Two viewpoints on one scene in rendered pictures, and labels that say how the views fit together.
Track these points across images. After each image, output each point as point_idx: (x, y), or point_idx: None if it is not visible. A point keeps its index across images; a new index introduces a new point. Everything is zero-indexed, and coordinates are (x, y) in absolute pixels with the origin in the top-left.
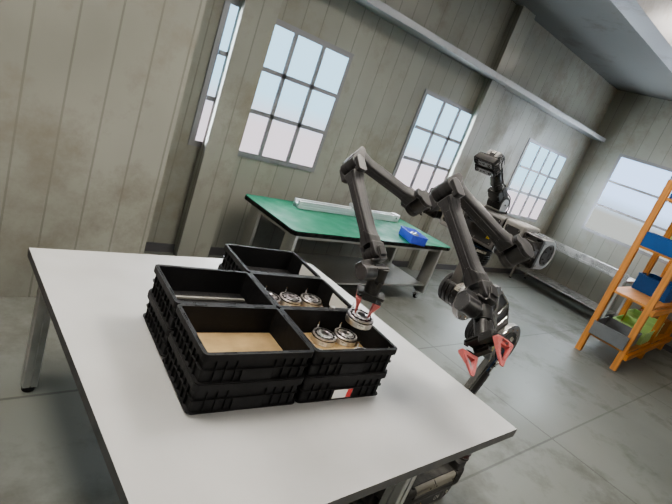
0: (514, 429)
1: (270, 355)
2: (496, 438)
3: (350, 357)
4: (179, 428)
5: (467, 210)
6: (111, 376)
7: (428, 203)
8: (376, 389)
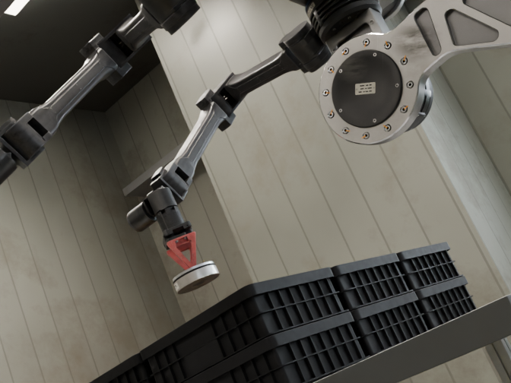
0: (490, 302)
1: (97, 381)
2: (382, 359)
3: (190, 340)
4: None
5: (134, 38)
6: None
7: (290, 37)
8: (284, 380)
